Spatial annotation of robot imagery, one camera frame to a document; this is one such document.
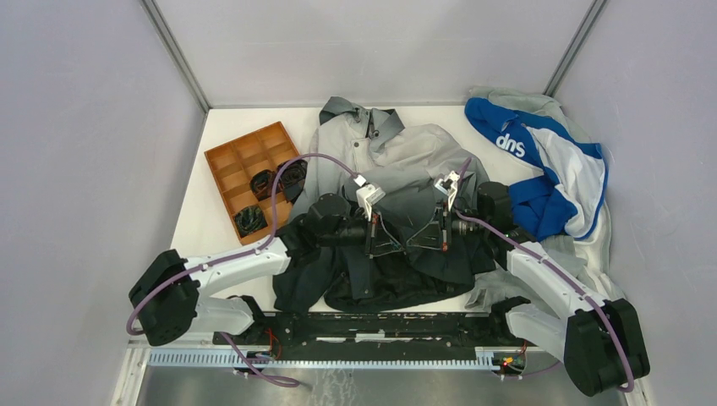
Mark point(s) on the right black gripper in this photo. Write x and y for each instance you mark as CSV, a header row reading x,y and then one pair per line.
x,y
435,235

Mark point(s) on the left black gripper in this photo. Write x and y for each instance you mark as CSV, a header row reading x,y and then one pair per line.
x,y
378,241

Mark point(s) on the grey black zip jacket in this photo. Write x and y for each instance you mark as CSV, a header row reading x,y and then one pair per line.
x,y
397,158

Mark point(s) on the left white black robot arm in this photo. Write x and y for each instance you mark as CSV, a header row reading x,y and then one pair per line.
x,y
177,295

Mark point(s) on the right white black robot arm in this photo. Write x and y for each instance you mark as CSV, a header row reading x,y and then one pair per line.
x,y
452,234

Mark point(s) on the blue white jacket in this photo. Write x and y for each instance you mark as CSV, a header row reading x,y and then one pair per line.
x,y
568,194

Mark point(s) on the orange compartment tray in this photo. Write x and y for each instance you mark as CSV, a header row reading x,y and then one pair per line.
x,y
234,163

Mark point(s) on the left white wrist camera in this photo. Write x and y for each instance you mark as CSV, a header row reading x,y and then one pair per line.
x,y
367,195

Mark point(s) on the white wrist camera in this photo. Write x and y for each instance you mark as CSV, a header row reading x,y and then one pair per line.
x,y
448,186
367,195

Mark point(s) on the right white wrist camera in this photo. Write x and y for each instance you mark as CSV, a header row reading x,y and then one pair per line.
x,y
448,186

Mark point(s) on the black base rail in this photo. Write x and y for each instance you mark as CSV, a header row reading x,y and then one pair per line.
x,y
377,337

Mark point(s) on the white slotted cable duct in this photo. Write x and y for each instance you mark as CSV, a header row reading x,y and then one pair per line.
x,y
227,358

